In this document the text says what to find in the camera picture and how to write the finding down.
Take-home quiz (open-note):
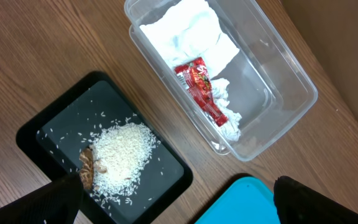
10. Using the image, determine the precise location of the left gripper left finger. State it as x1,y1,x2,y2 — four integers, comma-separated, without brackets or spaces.
0,174,83,224

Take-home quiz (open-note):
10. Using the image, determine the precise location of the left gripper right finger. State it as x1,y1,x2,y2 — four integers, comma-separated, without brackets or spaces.
273,176,358,224

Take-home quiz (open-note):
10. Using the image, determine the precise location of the small white tissue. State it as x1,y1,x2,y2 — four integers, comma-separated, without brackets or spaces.
211,78,242,142

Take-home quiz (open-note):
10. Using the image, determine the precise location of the red snack wrapper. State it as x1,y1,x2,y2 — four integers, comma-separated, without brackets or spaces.
174,57,228,127

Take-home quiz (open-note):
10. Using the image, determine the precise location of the large white paper napkin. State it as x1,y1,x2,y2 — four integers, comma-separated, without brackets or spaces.
139,0,241,78

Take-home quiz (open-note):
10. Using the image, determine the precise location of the teal serving tray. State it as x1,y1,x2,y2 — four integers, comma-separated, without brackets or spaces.
195,177,280,224

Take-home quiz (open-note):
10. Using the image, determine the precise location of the brown food scrap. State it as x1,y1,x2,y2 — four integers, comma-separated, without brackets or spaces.
79,146,107,190

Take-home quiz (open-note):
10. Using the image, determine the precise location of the black tray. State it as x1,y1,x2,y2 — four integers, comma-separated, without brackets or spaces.
16,72,193,223

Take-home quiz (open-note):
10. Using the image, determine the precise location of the pile of white rice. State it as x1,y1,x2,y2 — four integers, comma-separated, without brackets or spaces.
88,123,161,207

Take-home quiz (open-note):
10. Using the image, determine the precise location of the clear plastic bin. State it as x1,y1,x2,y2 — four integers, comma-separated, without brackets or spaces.
124,0,318,161

